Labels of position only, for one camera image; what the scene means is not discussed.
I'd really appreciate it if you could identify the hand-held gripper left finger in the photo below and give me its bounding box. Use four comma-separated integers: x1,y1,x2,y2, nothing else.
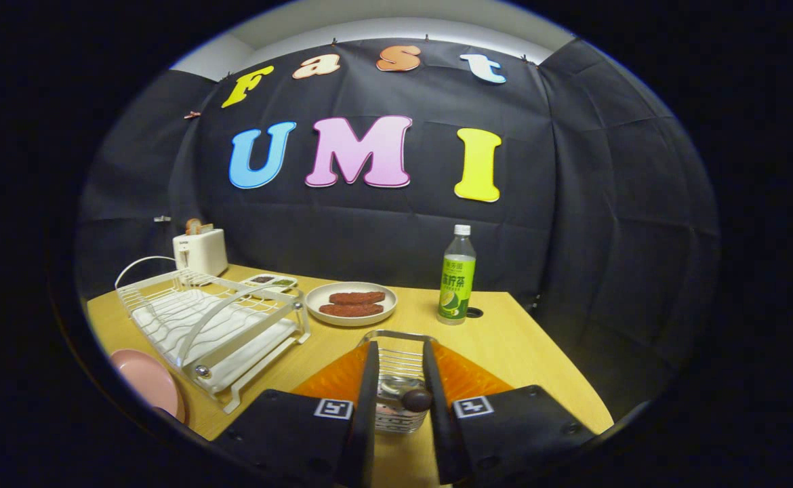
213,340,380,488

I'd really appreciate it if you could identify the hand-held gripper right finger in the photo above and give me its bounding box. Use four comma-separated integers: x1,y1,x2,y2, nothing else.
422,339,597,485

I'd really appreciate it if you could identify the dark-handled spoon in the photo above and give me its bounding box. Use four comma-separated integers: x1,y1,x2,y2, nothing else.
380,376,433,414

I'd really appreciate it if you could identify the metal wire basket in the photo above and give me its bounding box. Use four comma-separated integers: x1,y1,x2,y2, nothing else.
358,329,438,434

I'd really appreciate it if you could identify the white wire dish rack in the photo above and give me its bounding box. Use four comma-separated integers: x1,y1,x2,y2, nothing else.
115,256,311,414

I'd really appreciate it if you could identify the pink plate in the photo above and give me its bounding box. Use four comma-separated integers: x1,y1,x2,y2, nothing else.
110,348,187,424

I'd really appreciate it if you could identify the beige round dish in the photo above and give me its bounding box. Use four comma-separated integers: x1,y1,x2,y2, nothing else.
305,281,398,327

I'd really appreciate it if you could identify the red-brown meat piece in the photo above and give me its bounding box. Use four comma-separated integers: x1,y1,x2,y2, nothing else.
329,291,386,305
319,303,384,318

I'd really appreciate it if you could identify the green tea bottle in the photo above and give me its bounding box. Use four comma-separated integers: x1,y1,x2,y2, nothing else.
437,224,477,325

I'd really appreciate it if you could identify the white divided snack tray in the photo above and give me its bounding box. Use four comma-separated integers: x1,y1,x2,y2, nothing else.
241,272,299,293

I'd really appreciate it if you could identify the black backdrop cloth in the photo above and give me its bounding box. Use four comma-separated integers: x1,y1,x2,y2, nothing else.
75,37,721,421

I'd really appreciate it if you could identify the white drain tray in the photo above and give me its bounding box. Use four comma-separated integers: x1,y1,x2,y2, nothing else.
131,291,297,394

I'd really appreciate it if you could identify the white toaster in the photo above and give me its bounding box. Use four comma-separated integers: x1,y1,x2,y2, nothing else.
172,228,229,277

